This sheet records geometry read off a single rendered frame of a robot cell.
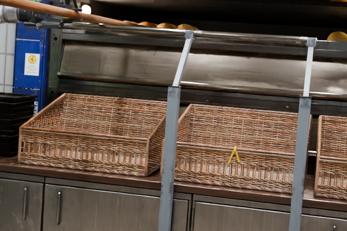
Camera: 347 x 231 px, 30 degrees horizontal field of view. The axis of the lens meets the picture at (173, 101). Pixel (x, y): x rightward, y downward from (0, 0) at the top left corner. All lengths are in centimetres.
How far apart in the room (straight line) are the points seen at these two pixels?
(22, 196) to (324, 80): 138
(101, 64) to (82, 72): 10
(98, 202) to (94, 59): 82
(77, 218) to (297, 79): 113
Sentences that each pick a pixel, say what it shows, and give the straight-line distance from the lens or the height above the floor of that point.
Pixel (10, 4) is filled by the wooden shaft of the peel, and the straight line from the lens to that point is 194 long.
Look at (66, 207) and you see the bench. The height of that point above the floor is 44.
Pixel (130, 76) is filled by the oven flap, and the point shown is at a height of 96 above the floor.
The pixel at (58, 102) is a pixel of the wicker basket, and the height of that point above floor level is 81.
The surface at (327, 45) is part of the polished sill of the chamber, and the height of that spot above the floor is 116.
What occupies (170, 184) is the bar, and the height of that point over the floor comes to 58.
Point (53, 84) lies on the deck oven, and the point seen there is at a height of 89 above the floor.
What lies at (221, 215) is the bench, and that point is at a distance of 247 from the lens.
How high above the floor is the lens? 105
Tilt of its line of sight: 4 degrees down
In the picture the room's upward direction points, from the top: 4 degrees clockwise
